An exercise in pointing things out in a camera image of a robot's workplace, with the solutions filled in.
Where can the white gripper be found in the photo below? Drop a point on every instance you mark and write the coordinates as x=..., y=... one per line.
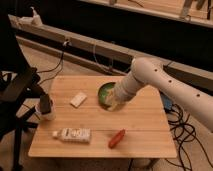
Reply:
x=111, y=102

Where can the clear plastic bottle white label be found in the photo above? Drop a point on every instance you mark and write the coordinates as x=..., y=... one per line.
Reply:
x=81, y=135

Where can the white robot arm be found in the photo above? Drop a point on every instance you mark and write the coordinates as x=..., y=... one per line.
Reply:
x=149, y=71

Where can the green ceramic bowl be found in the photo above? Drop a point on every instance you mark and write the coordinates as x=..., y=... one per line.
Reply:
x=104, y=91

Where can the white spray bottle on ledge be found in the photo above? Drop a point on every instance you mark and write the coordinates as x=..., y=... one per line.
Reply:
x=36, y=17

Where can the white rectangular sponge block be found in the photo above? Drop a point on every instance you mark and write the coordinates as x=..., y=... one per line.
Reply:
x=78, y=99

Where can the wooden table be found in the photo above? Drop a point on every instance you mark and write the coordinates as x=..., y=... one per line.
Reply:
x=147, y=134

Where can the red orange oblong object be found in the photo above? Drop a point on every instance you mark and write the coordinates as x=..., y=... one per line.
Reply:
x=116, y=139

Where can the blue box on floor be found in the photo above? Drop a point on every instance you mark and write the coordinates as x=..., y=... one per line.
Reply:
x=167, y=103

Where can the black chair stand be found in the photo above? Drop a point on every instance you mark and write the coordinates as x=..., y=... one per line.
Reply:
x=18, y=81

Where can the long grey ledge rail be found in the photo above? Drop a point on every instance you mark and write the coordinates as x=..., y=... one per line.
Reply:
x=84, y=50

